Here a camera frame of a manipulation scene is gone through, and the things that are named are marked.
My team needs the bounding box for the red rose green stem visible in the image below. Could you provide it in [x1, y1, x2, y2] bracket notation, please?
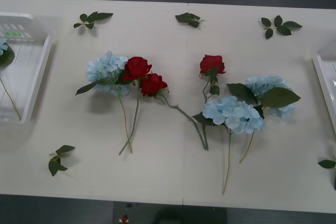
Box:
[140, 73, 208, 152]
[198, 55, 226, 152]
[115, 56, 153, 156]

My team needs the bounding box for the pale blue flower green stem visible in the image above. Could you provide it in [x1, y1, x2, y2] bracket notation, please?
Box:
[191, 83, 265, 195]
[0, 38, 22, 121]
[75, 50, 133, 154]
[239, 74, 302, 164]

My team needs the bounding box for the dark robot base red button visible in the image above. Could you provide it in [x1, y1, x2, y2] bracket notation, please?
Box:
[112, 201, 228, 224]

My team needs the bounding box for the loose green leaf twig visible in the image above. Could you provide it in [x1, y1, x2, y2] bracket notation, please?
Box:
[260, 15, 303, 40]
[175, 12, 205, 28]
[48, 144, 76, 177]
[317, 154, 336, 191]
[73, 12, 114, 30]

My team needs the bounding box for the shallow white plastic box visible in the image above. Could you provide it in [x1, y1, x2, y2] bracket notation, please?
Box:
[312, 39, 336, 136]
[0, 12, 55, 133]

